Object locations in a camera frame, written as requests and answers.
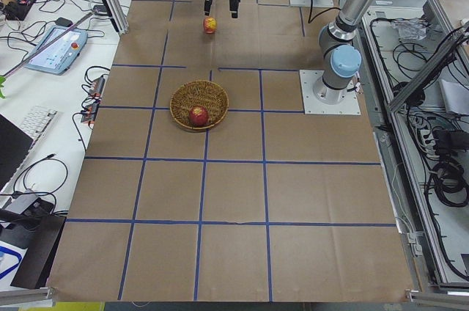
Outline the yellow-red striped apple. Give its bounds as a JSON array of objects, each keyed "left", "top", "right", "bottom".
[{"left": 202, "top": 16, "right": 217, "bottom": 34}]

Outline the round wicker basket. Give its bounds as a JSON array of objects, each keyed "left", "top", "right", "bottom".
[{"left": 169, "top": 80, "right": 229, "bottom": 132}]

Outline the dark red basket apple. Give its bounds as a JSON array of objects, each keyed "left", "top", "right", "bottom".
[{"left": 188, "top": 106, "right": 209, "bottom": 128}]

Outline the long metal rod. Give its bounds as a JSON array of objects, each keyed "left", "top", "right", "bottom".
[{"left": 1, "top": 11, "right": 94, "bottom": 83}]

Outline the blue teach pendant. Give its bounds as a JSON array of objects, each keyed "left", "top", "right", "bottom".
[{"left": 25, "top": 29, "right": 88, "bottom": 75}]

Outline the white keyboard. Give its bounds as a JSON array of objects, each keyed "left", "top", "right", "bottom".
[{"left": 19, "top": 106, "right": 58, "bottom": 152}]

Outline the black laptop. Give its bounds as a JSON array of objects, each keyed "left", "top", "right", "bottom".
[{"left": 0, "top": 115, "right": 33, "bottom": 188}]

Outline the grey adapter box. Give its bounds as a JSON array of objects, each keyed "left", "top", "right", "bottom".
[{"left": 4, "top": 194, "right": 53, "bottom": 216}]

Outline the black cable bundle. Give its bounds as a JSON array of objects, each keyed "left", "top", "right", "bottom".
[{"left": 366, "top": 13, "right": 469, "bottom": 209}]

